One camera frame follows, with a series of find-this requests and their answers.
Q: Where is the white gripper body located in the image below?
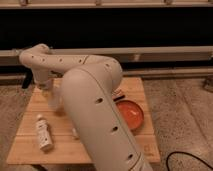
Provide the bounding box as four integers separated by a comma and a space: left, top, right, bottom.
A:
34, 69, 53, 90

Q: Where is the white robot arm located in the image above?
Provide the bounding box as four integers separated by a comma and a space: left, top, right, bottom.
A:
19, 44, 153, 171

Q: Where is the white plastic bottle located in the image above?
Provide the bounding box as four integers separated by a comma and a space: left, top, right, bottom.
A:
36, 114, 53, 152

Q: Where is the wooden table board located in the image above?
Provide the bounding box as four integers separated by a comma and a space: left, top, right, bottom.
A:
7, 77, 160, 164

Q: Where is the orange plate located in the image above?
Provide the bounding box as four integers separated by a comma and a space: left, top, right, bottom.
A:
116, 100, 144, 131

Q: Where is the black cable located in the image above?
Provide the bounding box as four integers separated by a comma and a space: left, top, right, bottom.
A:
165, 151, 213, 171

